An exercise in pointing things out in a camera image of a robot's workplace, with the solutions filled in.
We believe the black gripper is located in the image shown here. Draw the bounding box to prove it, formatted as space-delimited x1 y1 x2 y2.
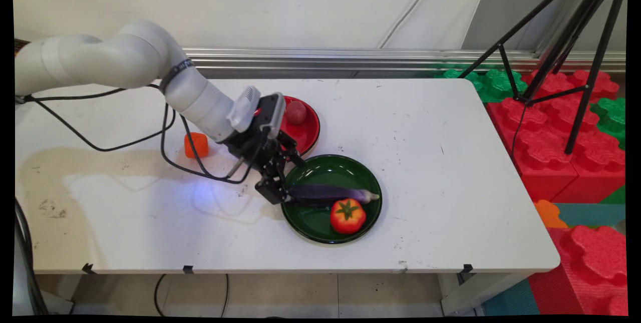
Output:
223 129 305 206

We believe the purple toy eggplant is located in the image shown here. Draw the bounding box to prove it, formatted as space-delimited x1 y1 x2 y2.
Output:
286 184 381 208

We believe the red plate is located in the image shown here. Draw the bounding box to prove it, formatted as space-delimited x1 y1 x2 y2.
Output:
277 95 321 159

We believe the dark green plate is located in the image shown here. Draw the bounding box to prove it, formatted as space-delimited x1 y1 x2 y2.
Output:
280 154 383 244

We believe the pink toy peach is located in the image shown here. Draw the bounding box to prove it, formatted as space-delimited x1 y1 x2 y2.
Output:
285 101 308 125

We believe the red toy tomato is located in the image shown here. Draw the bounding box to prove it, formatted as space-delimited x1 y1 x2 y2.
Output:
330 198 367 235

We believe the orange toy block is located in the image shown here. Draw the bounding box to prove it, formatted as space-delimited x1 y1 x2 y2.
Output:
184 132 209 159

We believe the green foam block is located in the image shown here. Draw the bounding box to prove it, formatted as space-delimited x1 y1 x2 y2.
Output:
591 98 626 151
436 68 528 103

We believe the white table leg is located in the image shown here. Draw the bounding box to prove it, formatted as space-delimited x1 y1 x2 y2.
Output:
441 273 531 316

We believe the large red foam block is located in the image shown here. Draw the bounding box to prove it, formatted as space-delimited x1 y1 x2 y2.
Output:
486 98 579 203
528 225 628 316

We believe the teal foam mat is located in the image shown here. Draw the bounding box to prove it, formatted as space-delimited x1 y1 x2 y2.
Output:
482 279 540 316
553 203 626 228

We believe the orange foam piece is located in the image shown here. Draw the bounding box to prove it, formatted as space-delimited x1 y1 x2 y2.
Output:
533 199 569 229

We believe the black tripod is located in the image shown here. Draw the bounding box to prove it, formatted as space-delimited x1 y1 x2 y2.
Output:
458 0 629 156

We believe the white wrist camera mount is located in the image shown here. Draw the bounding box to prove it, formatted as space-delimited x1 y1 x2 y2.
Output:
226 86 287 139

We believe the black floor cable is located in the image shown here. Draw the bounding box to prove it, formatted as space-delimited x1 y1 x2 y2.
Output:
220 274 230 316
153 274 168 316

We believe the aluminium wall rail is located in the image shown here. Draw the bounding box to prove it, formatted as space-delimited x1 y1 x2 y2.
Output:
181 47 626 73

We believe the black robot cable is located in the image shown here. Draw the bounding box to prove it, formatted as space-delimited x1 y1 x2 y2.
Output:
23 83 266 184

